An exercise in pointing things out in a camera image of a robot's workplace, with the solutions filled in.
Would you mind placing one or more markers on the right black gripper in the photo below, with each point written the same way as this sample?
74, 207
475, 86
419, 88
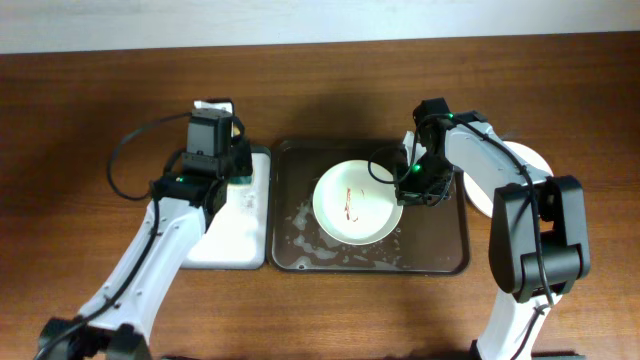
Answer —
406, 193

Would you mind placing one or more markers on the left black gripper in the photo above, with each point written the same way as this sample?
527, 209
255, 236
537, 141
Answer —
243, 151

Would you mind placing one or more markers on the pink plate with red stain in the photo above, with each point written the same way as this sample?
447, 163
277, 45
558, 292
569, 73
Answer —
480, 200

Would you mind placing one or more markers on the cream plate with red stain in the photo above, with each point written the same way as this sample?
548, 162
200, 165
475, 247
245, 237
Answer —
354, 202

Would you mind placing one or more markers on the green yellow sponge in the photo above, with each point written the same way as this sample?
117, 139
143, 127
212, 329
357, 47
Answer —
245, 180

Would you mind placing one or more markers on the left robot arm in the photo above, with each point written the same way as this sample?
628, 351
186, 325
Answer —
117, 321

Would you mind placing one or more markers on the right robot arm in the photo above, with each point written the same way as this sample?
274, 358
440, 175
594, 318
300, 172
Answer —
538, 245

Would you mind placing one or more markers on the dark brown serving tray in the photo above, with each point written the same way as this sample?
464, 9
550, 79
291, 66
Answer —
430, 241

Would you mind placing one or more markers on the white sponge tray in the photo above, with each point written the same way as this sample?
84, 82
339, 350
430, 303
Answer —
236, 238

